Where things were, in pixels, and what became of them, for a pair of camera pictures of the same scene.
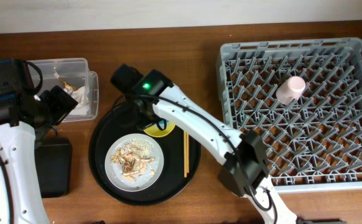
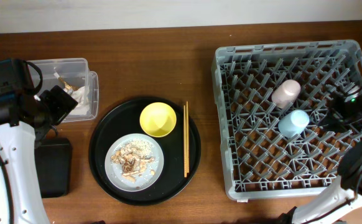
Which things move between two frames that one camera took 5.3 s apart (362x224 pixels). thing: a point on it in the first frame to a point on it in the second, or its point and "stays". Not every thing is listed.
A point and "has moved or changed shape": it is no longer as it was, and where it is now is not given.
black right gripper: (141, 120) to (333, 117)
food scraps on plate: (133, 157) stays
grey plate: (134, 162) stays
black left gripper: (61, 102) stays
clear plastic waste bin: (73, 76) stays
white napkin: (82, 95) stays
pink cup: (288, 92) has moved or changed shape
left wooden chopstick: (186, 153) stays
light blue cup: (162, 122) to (293, 123)
